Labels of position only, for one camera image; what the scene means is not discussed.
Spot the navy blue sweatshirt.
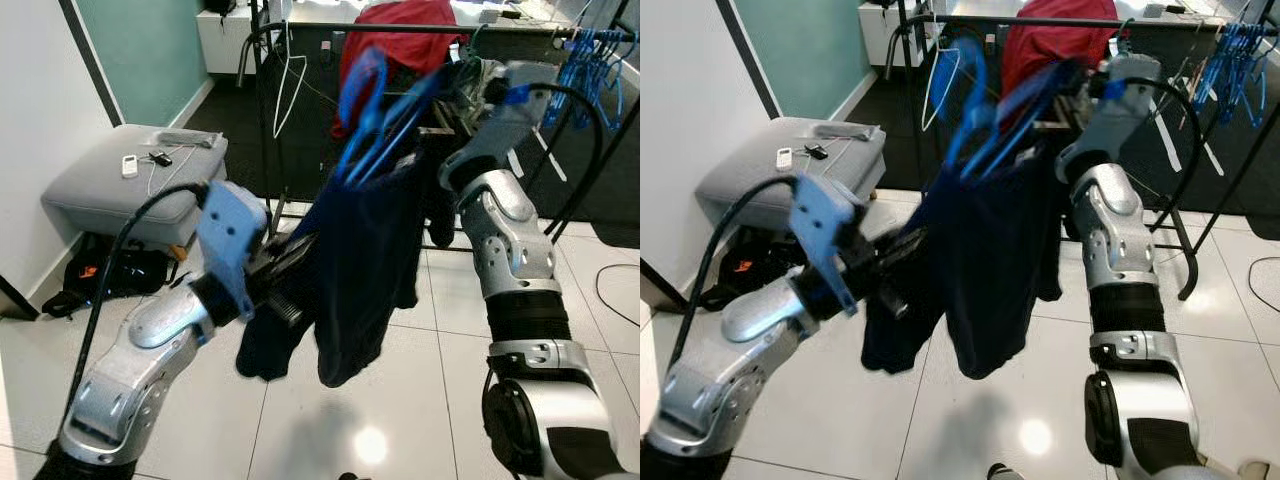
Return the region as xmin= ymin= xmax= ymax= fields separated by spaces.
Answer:
xmin=860 ymin=150 xmax=1066 ymax=381
xmin=235 ymin=150 xmax=421 ymax=389

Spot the grey-green garment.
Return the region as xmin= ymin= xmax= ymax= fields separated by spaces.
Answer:
xmin=450 ymin=58 xmax=511 ymax=101

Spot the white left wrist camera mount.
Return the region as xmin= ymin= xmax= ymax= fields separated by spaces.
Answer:
xmin=193 ymin=180 xmax=271 ymax=321
xmin=790 ymin=172 xmax=866 ymax=316

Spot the red cloth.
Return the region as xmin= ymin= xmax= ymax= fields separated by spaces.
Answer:
xmin=333 ymin=0 xmax=471 ymax=136
xmin=1000 ymin=22 xmax=1106 ymax=101

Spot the black floor cable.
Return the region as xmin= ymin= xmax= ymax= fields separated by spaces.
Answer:
xmin=1248 ymin=255 xmax=1280 ymax=316
xmin=595 ymin=263 xmax=641 ymax=329

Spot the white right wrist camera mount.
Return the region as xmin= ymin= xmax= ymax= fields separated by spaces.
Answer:
xmin=1075 ymin=55 xmax=1161 ymax=161
xmin=455 ymin=60 xmax=561 ymax=176

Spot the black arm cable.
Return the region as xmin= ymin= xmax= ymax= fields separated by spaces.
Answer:
xmin=1105 ymin=75 xmax=1204 ymax=231
xmin=505 ymin=82 xmax=608 ymax=241
xmin=60 ymin=182 xmax=206 ymax=431
xmin=665 ymin=175 xmax=801 ymax=371

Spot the grey cushioned ottoman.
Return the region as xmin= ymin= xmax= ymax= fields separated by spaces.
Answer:
xmin=42 ymin=123 xmax=229 ymax=248
xmin=695 ymin=117 xmax=888 ymax=236

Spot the black metal clothes rack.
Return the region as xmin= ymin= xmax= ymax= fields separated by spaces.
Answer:
xmin=237 ymin=15 xmax=641 ymax=256
xmin=885 ymin=10 xmax=1280 ymax=301

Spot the white wire hanger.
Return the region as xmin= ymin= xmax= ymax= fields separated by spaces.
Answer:
xmin=920 ymin=45 xmax=963 ymax=133
xmin=800 ymin=140 xmax=871 ymax=191
xmin=145 ymin=145 xmax=211 ymax=201
xmin=272 ymin=50 xmax=309 ymax=141

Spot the black bag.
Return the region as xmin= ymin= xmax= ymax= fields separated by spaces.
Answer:
xmin=700 ymin=250 xmax=801 ymax=311
xmin=42 ymin=232 xmax=181 ymax=319

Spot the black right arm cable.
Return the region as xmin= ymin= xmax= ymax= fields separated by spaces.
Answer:
xmin=505 ymin=82 xmax=608 ymax=241
xmin=1105 ymin=75 xmax=1204 ymax=231

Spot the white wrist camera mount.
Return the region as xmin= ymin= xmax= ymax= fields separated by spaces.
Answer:
xmin=193 ymin=180 xmax=271 ymax=321
xmin=1075 ymin=55 xmax=1161 ymax=161
xmin=790 ymin=172 xmax=866 ymax=316
xmin=455 ymin=60 xmax=561 ymax=176

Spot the white shelf cabinet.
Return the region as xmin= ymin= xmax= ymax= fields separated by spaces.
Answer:
xmin=858 ymin=0 xmax=906 ymax=69
xmin=195 ymin=0 xmax=256 ymax=76

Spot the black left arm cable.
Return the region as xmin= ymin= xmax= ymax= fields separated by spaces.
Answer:
xmin=60 ymin=182 xmax=206 ymax=431
xmin=665 ymin=175 xmax=801 ymax=371

